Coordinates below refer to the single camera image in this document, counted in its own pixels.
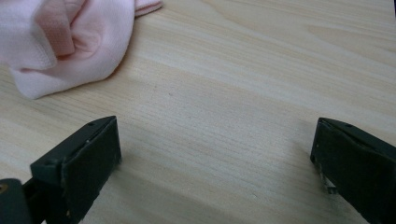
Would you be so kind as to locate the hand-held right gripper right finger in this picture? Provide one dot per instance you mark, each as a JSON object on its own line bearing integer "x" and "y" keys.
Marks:
{"x": 358, "y": 161}

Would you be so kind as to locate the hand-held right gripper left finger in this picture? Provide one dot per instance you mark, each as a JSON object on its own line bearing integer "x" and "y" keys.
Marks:
{"x": 87, "y": 161}

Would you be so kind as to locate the pink sock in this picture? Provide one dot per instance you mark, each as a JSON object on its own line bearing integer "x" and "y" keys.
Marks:
{"x": 77, "y": 40}

